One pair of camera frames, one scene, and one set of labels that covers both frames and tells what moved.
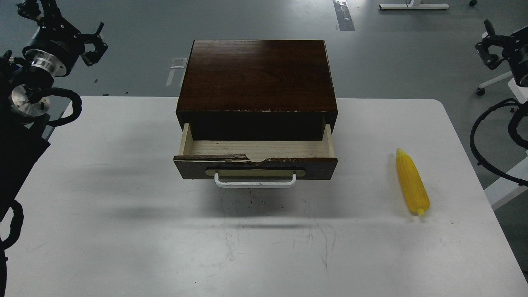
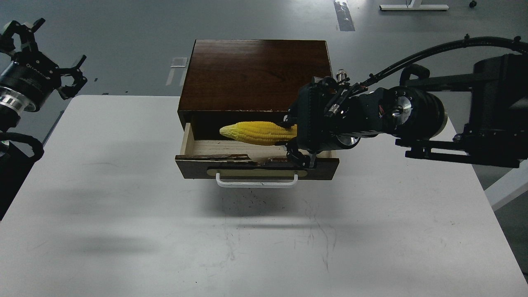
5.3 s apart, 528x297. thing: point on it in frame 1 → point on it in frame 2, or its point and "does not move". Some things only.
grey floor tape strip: x=345 y=20 does not move
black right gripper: x=516 y=52 → x=358 y=114
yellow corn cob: x=413 y=188 → x=259 y=133
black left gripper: x=55 y=46 → x=29 y=78
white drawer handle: x=226 y=185 does not move
